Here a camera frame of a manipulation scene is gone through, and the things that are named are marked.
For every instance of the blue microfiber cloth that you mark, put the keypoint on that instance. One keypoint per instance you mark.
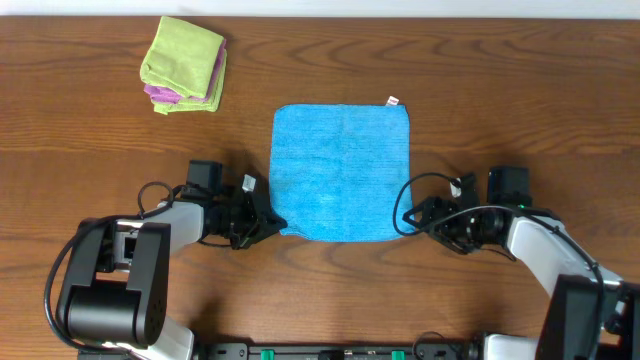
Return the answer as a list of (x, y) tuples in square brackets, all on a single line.
[(338, 173)]

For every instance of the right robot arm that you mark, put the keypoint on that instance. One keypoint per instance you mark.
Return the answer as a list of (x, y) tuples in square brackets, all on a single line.
[(593, 313)]

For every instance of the green folded cloth bottom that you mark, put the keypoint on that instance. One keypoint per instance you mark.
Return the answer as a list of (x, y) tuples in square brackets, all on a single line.
[(190, 105)]

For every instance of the green folded cloth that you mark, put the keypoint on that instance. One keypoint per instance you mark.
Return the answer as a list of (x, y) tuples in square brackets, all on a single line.
[(190, 105), (181, 57)]

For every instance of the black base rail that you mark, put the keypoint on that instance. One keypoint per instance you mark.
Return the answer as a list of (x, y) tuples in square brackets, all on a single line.
[(330, 351)]

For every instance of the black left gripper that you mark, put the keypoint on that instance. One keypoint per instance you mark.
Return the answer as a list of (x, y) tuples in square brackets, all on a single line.
[(248, 216)]

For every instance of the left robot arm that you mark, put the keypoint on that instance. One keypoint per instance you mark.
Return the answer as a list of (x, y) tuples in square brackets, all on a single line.
[(106, 293)]

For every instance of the green folded cloth top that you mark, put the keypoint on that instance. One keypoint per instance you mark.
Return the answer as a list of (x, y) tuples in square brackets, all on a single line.
[(181, 57)]

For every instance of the purple folded cloth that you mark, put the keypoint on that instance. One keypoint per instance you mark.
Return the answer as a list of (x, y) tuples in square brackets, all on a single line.
[(166, 95)]

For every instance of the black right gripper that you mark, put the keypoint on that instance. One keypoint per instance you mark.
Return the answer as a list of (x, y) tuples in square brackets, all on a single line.
[(447, 223)]

